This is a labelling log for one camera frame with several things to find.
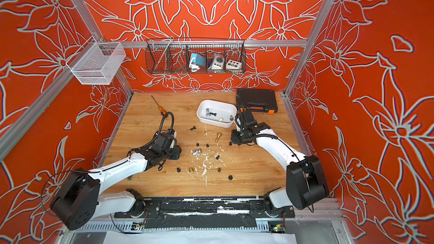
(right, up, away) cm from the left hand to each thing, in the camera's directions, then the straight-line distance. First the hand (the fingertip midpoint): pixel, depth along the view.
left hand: (178, 148), depth 89 cm
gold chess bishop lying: (+22, +5, +6) cm, 23 cm away
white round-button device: (+21, +46, +2) cm, 51 cm away
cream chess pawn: (+23, +14, +15) cm, 31 cm away
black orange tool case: (+48, +27, +22) cm, 59 cm away
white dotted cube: (+29, +47, +6) cm, 56 cm away
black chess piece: (+7, +10, +12) cm, 17 cm away
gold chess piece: (+30, +15, +15) cm, 37 cm away
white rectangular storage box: (+21, +18, +18) cm, 33 cm away
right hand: (+27, +6, -3) cm, 28 cm away
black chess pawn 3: (+21, -5, 0) cm, 22 cm away
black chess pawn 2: (+15, +1, +4) cm, 16 cm away
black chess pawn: (+18, +18, +18) cm, 31 cm away
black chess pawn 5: (+22, -10, -5) cm, 24 cm away
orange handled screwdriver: (-17, +22, +21) cm, 35 cm away
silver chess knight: (+9, -3, +1) cm, 10 cm away
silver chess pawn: (+15, +17, +18) cm, 29 cm away
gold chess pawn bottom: (+7, -10, -5) cm, 14 cm away
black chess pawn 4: (+1, -10, -5) cm, 11 cm away
